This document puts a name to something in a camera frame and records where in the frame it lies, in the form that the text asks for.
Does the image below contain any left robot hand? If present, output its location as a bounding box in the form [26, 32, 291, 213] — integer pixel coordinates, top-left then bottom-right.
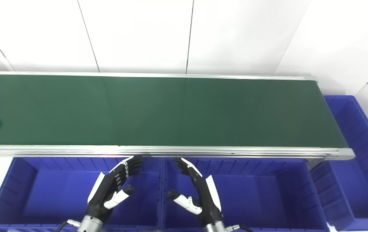
[87, 155, 144, 223]

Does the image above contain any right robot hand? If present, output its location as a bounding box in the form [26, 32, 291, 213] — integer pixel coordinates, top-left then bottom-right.
[166, 157, 223, 225]

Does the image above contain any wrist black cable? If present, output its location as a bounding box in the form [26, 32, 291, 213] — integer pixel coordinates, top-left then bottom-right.
[56, 219, 82, 232]
[225, 225, 253, 232]

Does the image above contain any green conveyor belt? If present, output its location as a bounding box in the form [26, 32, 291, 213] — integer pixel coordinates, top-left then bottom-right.
[0, 70, 356, 174]
[0, 73, 348, 149]

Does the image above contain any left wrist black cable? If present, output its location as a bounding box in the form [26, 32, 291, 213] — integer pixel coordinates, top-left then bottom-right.
[56, 219, 82, 232]

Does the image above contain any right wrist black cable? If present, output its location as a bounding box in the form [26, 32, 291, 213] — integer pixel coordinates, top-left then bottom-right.
[225, 225, 253, 232]

